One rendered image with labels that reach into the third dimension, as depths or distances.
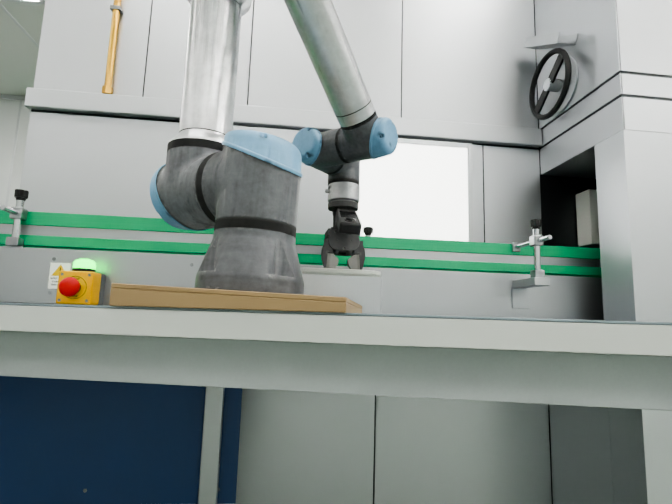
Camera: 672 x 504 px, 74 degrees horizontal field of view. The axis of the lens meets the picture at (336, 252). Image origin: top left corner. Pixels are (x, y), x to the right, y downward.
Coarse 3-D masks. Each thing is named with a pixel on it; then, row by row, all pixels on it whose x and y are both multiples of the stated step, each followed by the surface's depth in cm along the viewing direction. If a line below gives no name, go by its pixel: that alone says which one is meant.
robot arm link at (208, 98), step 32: (192, 0) 75; (224, 0) 74; (192, 32) 74; (224, 32) 74; (192, 64) 72; (224, 64) 73; (192, 96) 72; (224, 96) 73; (192, 128) 71; (224, 128) 73; (192, 160) 68; (160, 192) 71; (192, 192) 66; (192, 224) 71
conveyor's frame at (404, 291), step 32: (0, 256) 100; (32, 256) 100; (64, 256) 101; (96, 256) 102; (128, 256) 103; (160, 256) 104; (192, 256) 104; (0, 288) 99; (32, 288) 99; (384, 288) 118; (416, 288) 119; (448, 288) 120; (480, 288) 121; (544, 288) 123; (576, 288) 124
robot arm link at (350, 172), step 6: (354, 162) 104; (342, 168) 102; (348, 168) 103; (354, 168) 104; (330, 174) 103; (336, 174) 103; (342, 174) 103; (348, 174) 103; (354, 174) 103; (330, 180) 104; (336, 180) 103; (342, 180) 102; (348, 180) 103; (354, 180) 103
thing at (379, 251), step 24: (312, 240) 120; (360, 240) 121; (384, 240) 122; (408, 240) 123; (432, 240) 123; (384, 264) 121; (408, 264) 122; (432, 264) 122; (456, 264) 123; (480, 264) 124; (504, 264) 125; (528, 264) 126; (552, 264) 127; (576, 264) 128; (600, 264) 128
